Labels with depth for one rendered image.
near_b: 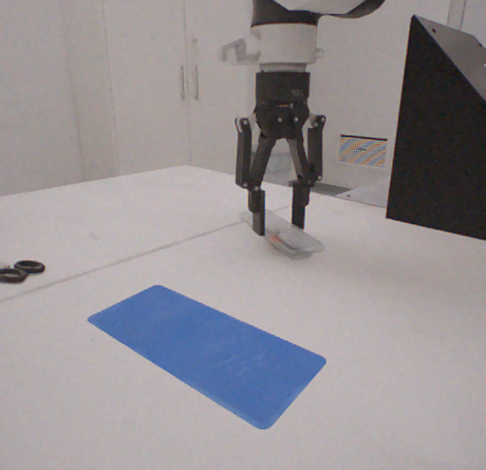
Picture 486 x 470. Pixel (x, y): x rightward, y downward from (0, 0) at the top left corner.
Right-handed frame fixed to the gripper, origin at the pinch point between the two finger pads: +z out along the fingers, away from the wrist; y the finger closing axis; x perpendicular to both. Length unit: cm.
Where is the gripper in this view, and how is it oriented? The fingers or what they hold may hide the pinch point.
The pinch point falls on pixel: (278, 212)
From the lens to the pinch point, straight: 60.4
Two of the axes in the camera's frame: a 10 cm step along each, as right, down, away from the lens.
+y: 9.3, -1.3, 3.5
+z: 0.1, 9.4, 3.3
